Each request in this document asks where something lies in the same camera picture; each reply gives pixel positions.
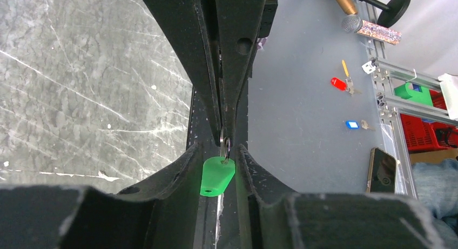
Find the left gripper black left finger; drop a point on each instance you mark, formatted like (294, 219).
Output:
(157, 212)

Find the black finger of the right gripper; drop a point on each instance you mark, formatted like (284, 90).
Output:
(238, 26)
(183, 24)

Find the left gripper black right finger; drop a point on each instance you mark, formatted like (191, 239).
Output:
(272, 215)

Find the green key tag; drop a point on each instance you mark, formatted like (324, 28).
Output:
(216, 176)

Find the gold microphone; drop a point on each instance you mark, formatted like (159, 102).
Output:
(348, 7)

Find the glitter microphone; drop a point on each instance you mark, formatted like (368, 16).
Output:
(354, 24)

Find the yellow key tag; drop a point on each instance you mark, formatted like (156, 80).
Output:
(344, 66)

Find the red key tag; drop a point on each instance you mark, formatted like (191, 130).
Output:
(339, 84)

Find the black smartphone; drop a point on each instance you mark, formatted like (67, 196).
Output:
(381, 172)

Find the blue key tag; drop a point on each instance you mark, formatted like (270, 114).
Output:
(353, 125)

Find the black round stand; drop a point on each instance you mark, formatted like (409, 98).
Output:
(390, 12)

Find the blue cloth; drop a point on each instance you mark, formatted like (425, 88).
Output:
(436, 186)

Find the red plastic crate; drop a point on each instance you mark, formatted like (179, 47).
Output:
(424, 135)

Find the green plastic part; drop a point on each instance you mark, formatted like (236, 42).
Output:
(414, 93)

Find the aluminium frame rail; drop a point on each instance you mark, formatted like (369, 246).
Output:
(391, 107)

